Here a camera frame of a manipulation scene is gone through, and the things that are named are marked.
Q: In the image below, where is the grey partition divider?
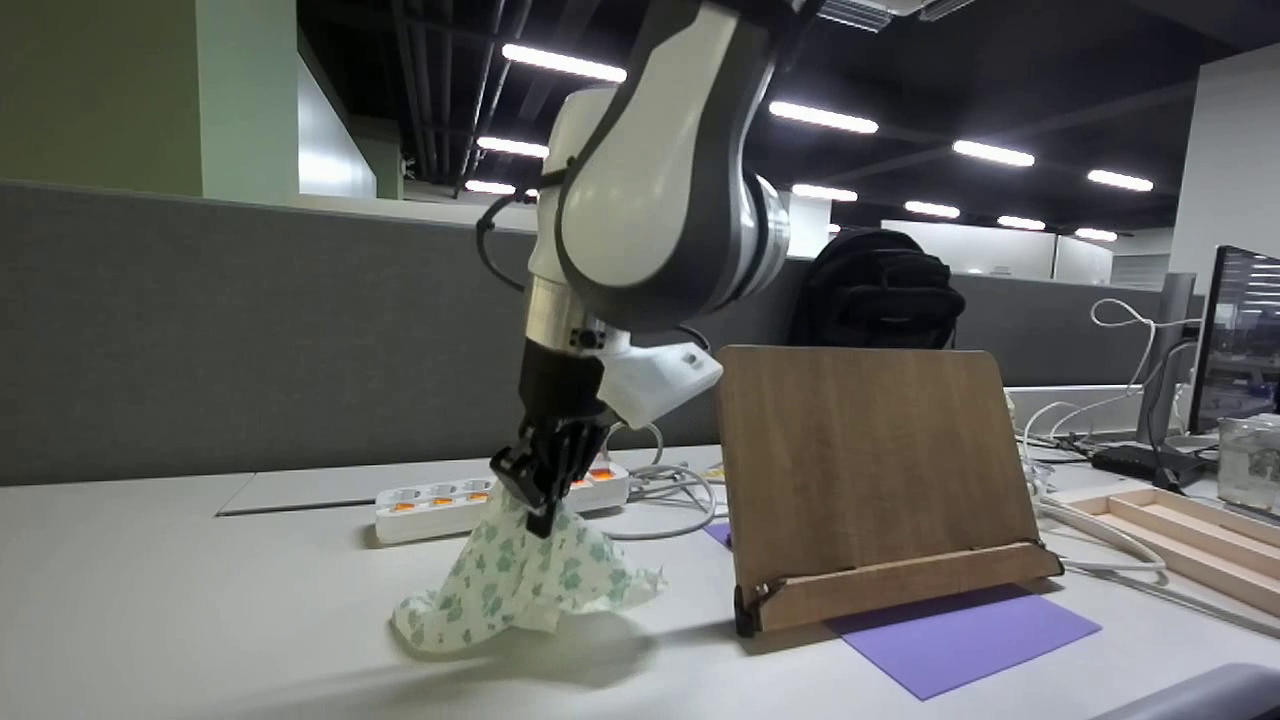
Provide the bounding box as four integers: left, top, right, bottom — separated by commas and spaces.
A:
0, 179, 1171, 487

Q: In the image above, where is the clear plastic container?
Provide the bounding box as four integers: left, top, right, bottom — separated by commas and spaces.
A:
1218, 410, 1280, 514

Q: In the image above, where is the coiled grey cable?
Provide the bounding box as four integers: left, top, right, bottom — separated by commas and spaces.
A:
586, 416, 732, 544

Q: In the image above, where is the light wooden tray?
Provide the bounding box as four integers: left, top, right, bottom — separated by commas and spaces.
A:
1075, 487, 1280, 614

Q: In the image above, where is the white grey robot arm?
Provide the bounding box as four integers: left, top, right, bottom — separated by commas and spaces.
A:
494, 0, 824, 535

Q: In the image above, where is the white cable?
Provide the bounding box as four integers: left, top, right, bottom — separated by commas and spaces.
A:
1014, 293, 1204, 452

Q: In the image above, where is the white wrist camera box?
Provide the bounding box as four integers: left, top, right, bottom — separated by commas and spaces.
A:
597, 330, 723, 429

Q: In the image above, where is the computer monitor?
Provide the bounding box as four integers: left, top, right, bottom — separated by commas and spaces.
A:
1190, 242, 1280, 431

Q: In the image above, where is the grey monitor stand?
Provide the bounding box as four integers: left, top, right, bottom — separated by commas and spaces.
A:
1087, 270, 1200, 493

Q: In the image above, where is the grey power strip cord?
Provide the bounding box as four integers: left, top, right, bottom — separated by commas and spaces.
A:
212, 496, 380, 519

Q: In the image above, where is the white green patterned towel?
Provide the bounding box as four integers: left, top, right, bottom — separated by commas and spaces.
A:
388, 487, 663, 655

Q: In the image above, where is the black backpack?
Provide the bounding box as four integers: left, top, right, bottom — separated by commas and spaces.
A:
789, 233, 963, 347

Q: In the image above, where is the white power strip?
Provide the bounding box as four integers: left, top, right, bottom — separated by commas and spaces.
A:
371, 460, 632, 544

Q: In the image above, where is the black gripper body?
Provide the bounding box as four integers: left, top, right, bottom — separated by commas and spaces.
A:
517, 340, 604, 460

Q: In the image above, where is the wooden book stand rack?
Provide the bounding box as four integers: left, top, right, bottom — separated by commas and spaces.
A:
717, 343, 1065, 636

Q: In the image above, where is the purple paper sheet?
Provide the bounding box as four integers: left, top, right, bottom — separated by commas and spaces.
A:
703, 514, 1106, 705

